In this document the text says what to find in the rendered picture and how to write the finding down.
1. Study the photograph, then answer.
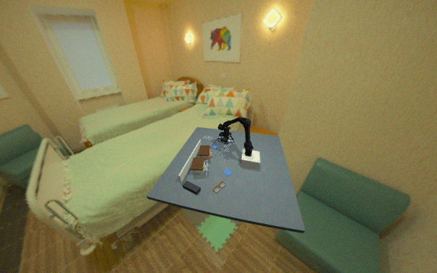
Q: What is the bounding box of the grey flat panel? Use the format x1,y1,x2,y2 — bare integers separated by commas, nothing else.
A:
179,140,201,183

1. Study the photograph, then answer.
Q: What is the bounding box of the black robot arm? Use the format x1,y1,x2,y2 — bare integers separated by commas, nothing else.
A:
218,116,254,157

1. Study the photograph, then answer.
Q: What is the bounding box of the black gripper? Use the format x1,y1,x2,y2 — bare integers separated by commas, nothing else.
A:
221,132,231,143

